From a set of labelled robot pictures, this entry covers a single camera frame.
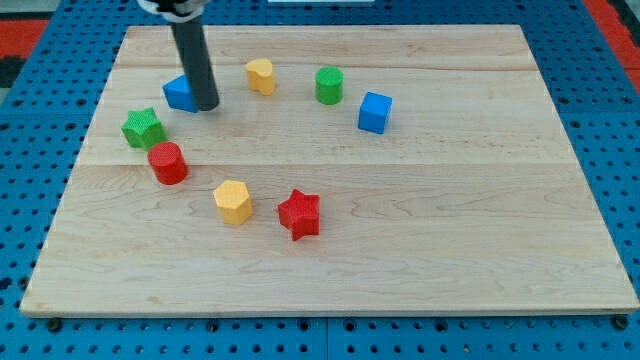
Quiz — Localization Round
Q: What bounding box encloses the red cylinder block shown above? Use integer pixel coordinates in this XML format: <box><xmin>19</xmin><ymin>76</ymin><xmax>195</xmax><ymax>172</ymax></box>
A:
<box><xmin>147</xmin><ymin>141</ymin><xmax>188</xmax><ymax>185</ymax></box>

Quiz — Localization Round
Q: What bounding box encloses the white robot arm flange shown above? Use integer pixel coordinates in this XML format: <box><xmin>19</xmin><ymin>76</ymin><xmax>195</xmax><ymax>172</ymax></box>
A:
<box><xmin>137</xmin><ymin>0</ymin><xmax>211</xmax><ymax>23</ymax></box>

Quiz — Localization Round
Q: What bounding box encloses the red star block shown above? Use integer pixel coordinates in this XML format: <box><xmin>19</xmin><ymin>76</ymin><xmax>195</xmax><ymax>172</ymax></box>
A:
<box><xmin>278</xmin><ymin>189</ymin><xmax>320</xmax><ymax>241</ymax></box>

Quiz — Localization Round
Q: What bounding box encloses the green star block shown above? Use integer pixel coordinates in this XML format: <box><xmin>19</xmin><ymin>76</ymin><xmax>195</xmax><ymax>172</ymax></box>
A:
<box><xmin>121</xmin><ymin>108</ymin><xmax>168</xmax><ymax>151</ymax></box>

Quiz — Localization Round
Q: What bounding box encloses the light wooden board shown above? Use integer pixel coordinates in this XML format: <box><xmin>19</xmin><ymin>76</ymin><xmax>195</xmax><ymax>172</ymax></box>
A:
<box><xmin>20</xmin><ymin>25</ymin><xmax>639</xmax><ymax>318</ymax></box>

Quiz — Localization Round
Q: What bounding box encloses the blue cube block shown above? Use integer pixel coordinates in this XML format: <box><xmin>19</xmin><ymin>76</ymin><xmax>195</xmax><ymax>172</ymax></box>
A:
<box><xmin>357</xmin><ymin>92</ymin><xmax>393</xmax><ymax>134</ymax></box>

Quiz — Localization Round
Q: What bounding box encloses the yellow hexagon block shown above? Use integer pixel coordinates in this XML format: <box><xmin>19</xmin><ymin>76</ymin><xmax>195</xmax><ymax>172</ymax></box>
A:
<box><xmin>213</xmin><ymin>180</ymin><xmax>253</xmax><ymax>225</ymax></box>

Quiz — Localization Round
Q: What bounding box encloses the green cylinder block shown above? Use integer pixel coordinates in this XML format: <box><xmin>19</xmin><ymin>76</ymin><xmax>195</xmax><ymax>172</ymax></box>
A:
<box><xmin>315</xmin><ymin>66</ymin><xmax>344</xmax><ymax>105</ymax></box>

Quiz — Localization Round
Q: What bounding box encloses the yellow heart block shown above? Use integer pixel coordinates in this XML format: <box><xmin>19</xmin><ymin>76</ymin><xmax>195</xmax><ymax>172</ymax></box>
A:
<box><xmin>245</xmin><ymin>58</ymin><xmax>276</xmax><ymax>96</ymax></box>

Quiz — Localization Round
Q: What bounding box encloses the blue triangular block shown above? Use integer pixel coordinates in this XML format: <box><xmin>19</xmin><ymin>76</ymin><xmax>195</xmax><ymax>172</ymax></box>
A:
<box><xmin>162</xmin><ymin>75</ymin><xmax>198</xmax><ymax>113</ymax></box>

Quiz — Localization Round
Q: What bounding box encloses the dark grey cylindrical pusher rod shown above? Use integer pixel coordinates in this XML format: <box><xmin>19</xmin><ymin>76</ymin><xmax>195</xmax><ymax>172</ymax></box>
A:
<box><xmin>171</xmin><ymin>16</ymin><xmax>220</xmax><ymax>111</ymax></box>

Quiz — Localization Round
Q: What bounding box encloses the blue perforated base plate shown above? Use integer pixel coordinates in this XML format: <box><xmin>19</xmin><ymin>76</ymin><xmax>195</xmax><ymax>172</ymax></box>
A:
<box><xmin>1</xmin><ymin>0</ymin><xmax>639</xmax><ymax>359</ymax></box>

